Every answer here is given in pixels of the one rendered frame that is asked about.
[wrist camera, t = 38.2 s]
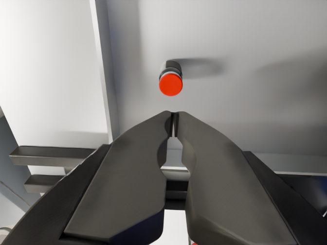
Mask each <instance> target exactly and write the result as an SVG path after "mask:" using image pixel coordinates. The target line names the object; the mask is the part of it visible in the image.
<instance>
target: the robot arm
mask: <svg viewBox="0 0 327 245"><path fill-rule="evenodd" d="M173 125H174V135H175V137H177V138H178V140H179V141H180V142H181V144H182V145H183V148H182V164H183V165H184V166H185V167H186V168H187V170H188V171H189V173H190V178H189V183H188V190H187V196H186V203H185V217H186V226H187V233H188V235H189V237H190V239H191V240H192V241H193V242H195V243H196V244H198V245H327V220H326V219H325V218H324V217H323V216H322V215H321V214H320V213H319V212H318V211H317V210H316V209H315V208H314V207H313V206H312V205H311V204H310V203H309V202H308V201H307V200H306V199H304V198H303V197H302V196H301V195H300V194H299V193H298V192H296V191H295V190H294V189H293V188H292V187H291V186H290V185H288V184H287V183H286V182H285V181H284V180H283V179H282V178H280V177H279V176H278V175H277V174H276V173H275V172H274V171H272V170H271V169H270V168H269V167H268V166H267V165H266V164H265V163H263V162H262V161H261V160H260V159H259V158H258V157H256V156H255V155H254V154H253V153H252V152H251V151H242V150H241V149H240V148H239V147H238V146H237V145H236V144H235V143H234V142H232V141H231V140H230V139H229V138H228V137H226V136H225V135H224V134H222V133H221V132H219V131H218V130H216V129H215V128H213V127H211V126H209V125H208V124H206V123H204V122H202V121H201V120H199V119H197V118H196V117H194V116H192V115H190V114H189V113H187V112H185V111H178V112H170V111H168V110H165V111H163V112H161V113H159V114H157V115H155V116H153V117H151V118H149V119H147V120H145V121H143V122H141V123H139V124H137V125H135V126H134V127H132V128H130V129H129V130H127V131H126V132H124V133H123V134H121V135H120V136H119V137H117V138H116V139H115V140H114V141H113V142H112V143H111V144H102V145H101V146H100V147H99V148H97V149H96V150H95V151H94V152H93V153H92V154H90V155H89V156H88V157H87V158H86V159H84V160H83V161H82V162H81V163H80V164H78V165H77V166H76V167H75V168H74V169H73V170H71V171H70V172H69V173H68V174H67V175H65V176H64V177H63V178H62V179H61V180H60V181H58V182H57V183H56V184H55V185H53V186H52V187H51V188H50V189H49V190H48V191H47V192H46V193H44V195H43V196H42V197H41V198H40V199H38V200H37V201H36V202H35V203H34V204H33V205H32V206H31V207H30V208H29V210H28V211H27V212H26V213H25V214H24V215H23V216H22V218H21V219H20V220H19V221H18V222H17V224H16V225H15V226H14V227H13V228H12V230H11V231H10V232H9V234H8V235H7V236H6V238H5V239H4V240H3V242H2V243H1V245H150V244H151V243H153V242H155V241H156V240H158V239H159V238H160V237H161V235H162V233H163V230H164V210H165V195H166V177H165V175H164V174H163V172H162V171H161V167H162V166H163V165H164V164H165V163H166V154H167V140H168V139H169V137H172V132H173Z"/></svg>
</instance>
